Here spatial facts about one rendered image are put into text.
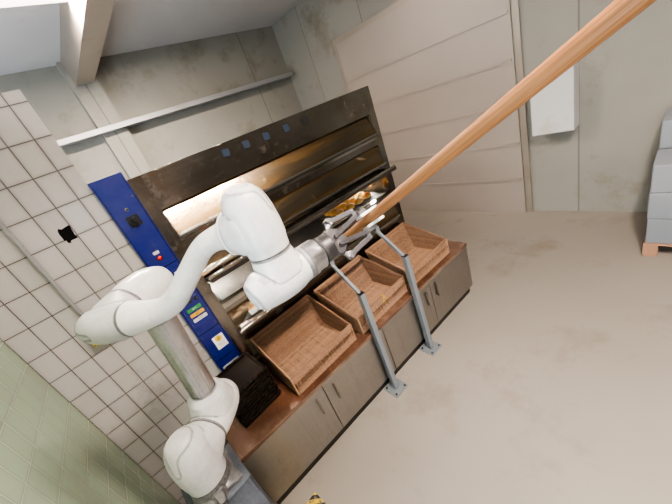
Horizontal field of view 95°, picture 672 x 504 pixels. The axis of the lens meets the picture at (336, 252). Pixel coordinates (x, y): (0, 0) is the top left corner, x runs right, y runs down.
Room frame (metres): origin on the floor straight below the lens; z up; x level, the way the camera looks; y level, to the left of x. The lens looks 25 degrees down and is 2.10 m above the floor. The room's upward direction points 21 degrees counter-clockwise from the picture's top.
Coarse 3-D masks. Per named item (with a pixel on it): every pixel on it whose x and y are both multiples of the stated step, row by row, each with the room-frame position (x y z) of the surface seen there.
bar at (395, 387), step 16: (384, 240) 2.10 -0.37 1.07; (400, 256) 2.01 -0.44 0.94; (336, 272) 1.87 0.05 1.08; (352, 288) 1.77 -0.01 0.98; (416, 288) 1.96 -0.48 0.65; (368, 304) 1.71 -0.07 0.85; (416, 304) 1.96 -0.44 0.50; (368, 320) 1.71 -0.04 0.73; (384, 352) 1.71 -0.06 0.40; (432, 352) 1.90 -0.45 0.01; (400, 384) 1.73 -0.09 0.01
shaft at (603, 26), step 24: (624, 0) 0.37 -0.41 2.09; (648, 0) 0.36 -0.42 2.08; (600, 24) 0.39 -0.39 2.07; (624, 24) 0.38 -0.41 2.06; (576, 48) 0.41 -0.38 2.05; (552, 72) 0.44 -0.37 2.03; (504, 96) 0.50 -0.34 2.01; (528, 96) 0.47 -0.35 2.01; (480, 120) 0.53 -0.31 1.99; (456, 144) 0.57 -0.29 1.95; (432, 168) 0.62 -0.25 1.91; (408, 192) 0.70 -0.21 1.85
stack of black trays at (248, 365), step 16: (240, 368) 1.61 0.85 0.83; (256, 368) 1.55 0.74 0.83; (240, 384) 1.47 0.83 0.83; (256, 384) 1.46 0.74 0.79; (272, 384) 1.51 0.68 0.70; (240, 400) 1.40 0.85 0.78; (256, 400) 1.43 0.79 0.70; (272, 400) 1.48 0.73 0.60; (240, 416) 1.36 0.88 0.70; (256, 416) 1.40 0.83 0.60
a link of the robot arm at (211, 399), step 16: (144, 272) 0.98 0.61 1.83; (160, 272) 1.01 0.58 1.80; (128, 288) 0.90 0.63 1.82; (144, 288) 0.92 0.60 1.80; (160, 288) 0.96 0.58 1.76; (176, 320) 0.98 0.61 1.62; (160, 336) 0.93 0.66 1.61; (176, 336) 0.95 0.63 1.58; (176, 352) 0.94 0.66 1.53; (192, 352) 0.97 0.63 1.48; (176, 368) 0.94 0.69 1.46; (192, 368) 0.95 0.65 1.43; (192, 384) 0.94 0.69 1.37; (208, 384) 0.97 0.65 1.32; (224, 384) 1.01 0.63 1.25; (192, 400) 0.95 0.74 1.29; (208, 400) 0.94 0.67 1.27; (224, 400) 0.96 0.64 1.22; (192, 416) 0.93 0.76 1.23; (208, 416) 0.91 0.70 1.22; (224, 416) 0.93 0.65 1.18
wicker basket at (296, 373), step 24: (288, 312) 2.02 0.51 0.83; (312, 312) 2.08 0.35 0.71; (264, 336) 1.88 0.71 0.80; (288, 336) 1.93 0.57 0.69; (312, 336) 1.95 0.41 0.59; (336, 336) 1.67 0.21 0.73; (264, 360) 1.80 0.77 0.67; (288, 360) 1.79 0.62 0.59; (312, 360) 1.55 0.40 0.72; (288, 384) 1.54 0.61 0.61
